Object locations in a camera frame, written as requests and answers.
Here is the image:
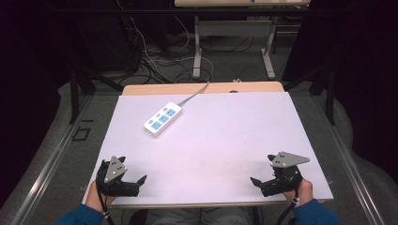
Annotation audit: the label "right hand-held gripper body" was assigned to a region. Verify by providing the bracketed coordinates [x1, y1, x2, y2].
[260, 151, 312, 198]

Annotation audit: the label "grey power strip cable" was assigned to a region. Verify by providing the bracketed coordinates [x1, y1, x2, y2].
[176, 81, 211, 108]

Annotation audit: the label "person's right hand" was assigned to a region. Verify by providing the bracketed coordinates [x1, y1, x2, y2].
[282, 178, 314, 208]

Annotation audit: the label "aluminium floor rail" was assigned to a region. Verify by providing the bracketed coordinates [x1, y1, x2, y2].
[312, 96, 387, 225]
[9, 95, 96, 225]

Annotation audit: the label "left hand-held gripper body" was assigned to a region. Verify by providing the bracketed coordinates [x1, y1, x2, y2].
[96, 155, 141, 198]

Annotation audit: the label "person's legs grey trousers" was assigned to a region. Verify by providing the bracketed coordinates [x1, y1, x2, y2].
[144, 206, 255, 225]

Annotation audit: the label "white metal desk frame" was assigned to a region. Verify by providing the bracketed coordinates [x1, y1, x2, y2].
[174, 0, 312, 81]

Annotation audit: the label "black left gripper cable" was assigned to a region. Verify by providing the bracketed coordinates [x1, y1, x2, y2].
[95, 174, 116, 225]

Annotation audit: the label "black floor socket frame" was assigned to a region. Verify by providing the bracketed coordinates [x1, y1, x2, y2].
[71, 127, 92, 143]

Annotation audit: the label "tangle of floor cables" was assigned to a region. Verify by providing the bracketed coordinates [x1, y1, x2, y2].
[115, 0, 261, 86]

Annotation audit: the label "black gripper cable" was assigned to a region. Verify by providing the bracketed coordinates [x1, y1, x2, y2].
[95, 174, 116, 225]
[275, 188, 300, 225]

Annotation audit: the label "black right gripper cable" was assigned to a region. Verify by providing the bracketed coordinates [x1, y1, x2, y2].
[275, 188, 300, 225]

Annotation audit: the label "white table cover board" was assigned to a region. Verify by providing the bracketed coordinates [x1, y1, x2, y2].
[82, 91, 334, 207]

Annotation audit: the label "black metal stand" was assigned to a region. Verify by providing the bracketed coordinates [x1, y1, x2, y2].
[67, 59, 125, 125]
[282, 60, 338, 127]

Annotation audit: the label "white power strip blue sockets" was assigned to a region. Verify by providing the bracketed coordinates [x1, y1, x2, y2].
[143, 101, 183, 138]

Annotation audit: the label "person's left hand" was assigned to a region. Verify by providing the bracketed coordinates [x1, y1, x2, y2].
[84, 179, 117, 214]

